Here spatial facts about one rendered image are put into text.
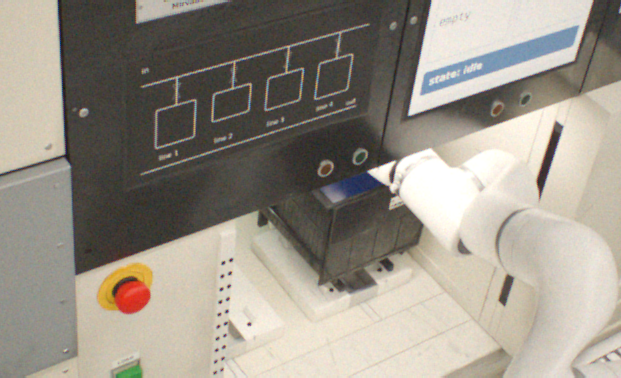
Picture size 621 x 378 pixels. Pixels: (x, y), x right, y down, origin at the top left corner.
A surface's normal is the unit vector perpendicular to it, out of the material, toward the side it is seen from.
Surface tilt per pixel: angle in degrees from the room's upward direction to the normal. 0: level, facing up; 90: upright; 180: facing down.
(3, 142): 90
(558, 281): 60
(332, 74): 90
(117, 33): 90
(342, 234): 90
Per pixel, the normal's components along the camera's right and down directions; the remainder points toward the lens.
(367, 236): 0.56, 0.59
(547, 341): -0.63, -0.62
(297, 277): 0.11, -0.76
